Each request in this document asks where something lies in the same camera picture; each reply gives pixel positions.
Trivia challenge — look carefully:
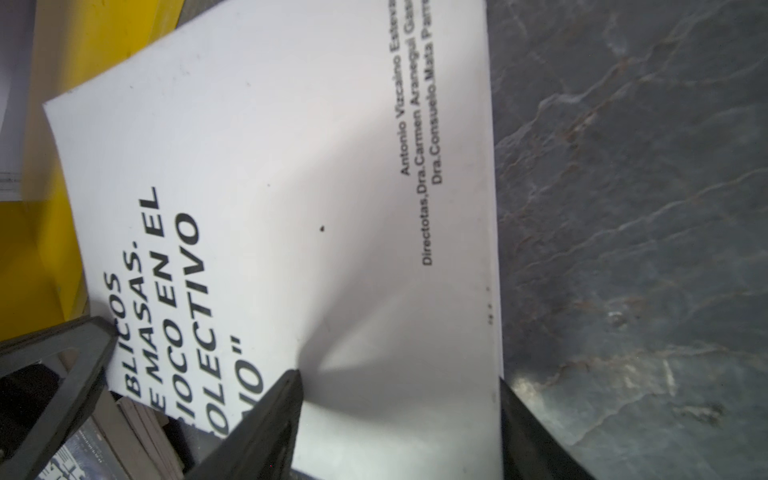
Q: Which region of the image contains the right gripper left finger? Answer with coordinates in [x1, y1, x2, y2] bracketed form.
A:
[185, 370, 304, 479]

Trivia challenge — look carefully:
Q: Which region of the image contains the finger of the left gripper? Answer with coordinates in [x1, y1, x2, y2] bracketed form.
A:
[1, 316, 117, 479]

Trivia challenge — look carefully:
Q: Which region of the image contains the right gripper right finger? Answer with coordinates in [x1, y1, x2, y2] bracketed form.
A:
[499, 378, 594, 480]

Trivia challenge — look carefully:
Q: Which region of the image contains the dark wolf cover book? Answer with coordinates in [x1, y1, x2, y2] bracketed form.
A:
[38, 392, 184, 479]

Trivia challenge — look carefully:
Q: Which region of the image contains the yellow shelf with pink and blue boards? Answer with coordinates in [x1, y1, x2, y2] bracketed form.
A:
[1, 1, 183, 340]

